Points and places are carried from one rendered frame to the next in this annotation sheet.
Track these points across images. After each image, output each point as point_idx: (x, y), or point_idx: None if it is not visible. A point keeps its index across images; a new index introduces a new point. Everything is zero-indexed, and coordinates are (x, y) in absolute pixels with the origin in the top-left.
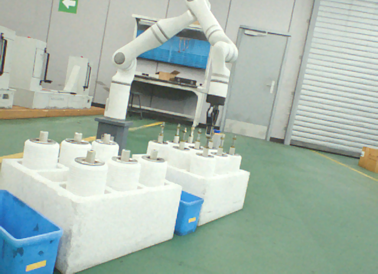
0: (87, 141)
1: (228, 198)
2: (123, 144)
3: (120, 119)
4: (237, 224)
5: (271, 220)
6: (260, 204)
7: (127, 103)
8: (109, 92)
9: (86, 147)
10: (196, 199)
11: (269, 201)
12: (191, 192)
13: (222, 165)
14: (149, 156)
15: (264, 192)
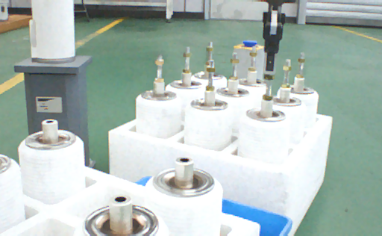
0: (5, 157)
1: (311, 180)
2: (82, 107)
3: (66, 59)
4: (338, 228)
5: None
6: (343, 160)
7: (73, 22)
8: (31, 6)
9: (7, 179)
10: (273, 219)
11: (350, 147)
12: (253, 201)
13: (296, 124)
14: (170, 170)
15: (332, 129)
